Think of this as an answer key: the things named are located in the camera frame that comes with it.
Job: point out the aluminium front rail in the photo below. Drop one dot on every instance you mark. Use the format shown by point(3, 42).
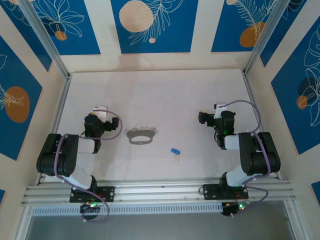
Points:
point(162, 191)

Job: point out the left aluminium corner post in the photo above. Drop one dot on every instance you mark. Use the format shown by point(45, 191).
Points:
point(45, 37)

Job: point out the aluminium frame leg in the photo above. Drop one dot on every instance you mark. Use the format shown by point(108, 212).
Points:
point(295, 220)
point(23, 222)

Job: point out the black controller board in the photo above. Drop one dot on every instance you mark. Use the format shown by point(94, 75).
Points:
point(90, 207)
point(235, 207)

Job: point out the aluminium side rail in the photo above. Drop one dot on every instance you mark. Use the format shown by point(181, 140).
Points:
point(251, 100)
point(60, 110)

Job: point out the right aluminium corner post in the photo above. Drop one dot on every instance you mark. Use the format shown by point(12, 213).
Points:
point(268, 37)

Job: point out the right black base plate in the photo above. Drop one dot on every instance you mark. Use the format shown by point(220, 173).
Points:
point(211, 192)

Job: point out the right black controller board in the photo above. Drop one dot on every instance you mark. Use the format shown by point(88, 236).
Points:
point(235, 207)

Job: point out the aluminium corner post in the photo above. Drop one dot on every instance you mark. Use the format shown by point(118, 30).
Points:
point(45, 37)
point(268, 37)

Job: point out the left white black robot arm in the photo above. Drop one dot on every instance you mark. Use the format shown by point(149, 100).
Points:
point(62, 160)

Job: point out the left aluminium side rail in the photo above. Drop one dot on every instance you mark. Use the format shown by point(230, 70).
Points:
point(60, 110)

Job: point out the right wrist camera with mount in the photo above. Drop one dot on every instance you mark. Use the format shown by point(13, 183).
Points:
point(220, 107)

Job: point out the right aluminium side rail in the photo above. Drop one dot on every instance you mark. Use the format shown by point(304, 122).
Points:
point(251, 100)

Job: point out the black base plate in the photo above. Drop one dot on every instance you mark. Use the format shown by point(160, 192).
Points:
point(108, 193)
point(211, 192)

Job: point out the key with blue cap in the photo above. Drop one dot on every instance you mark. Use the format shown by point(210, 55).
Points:
point(175, 151)

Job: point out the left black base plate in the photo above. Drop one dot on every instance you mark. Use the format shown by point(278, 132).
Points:
point(108, 193)

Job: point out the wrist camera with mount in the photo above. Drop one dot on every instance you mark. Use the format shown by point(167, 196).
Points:
point(100, 112)
point(220, 107)

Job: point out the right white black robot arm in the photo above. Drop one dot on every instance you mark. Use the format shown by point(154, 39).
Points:
point(260, 155)

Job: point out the left black controller board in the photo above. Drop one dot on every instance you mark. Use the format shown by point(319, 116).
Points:
point(90, 207)

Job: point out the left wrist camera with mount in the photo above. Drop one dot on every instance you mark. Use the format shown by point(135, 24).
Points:
point(100, 112)

